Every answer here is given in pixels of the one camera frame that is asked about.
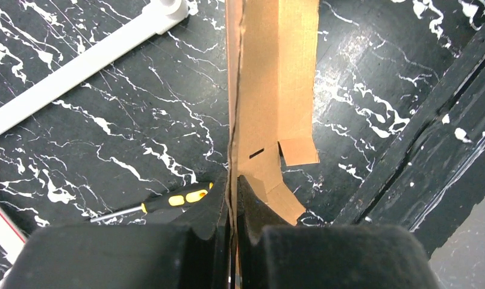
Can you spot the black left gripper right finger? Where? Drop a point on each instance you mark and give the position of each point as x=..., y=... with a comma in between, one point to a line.
x=276, y=254

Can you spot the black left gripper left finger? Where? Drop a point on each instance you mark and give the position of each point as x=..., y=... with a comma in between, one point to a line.
x=188, y=252

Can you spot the brown cardboard box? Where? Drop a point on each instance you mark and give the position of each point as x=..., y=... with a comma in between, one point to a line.
x=271, y=56

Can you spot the yellow black screwdriver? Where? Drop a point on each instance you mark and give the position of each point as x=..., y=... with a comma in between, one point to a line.
x=183, y=197

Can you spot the white PVC pipe frame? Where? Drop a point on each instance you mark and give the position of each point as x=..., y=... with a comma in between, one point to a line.
x=156, y=18

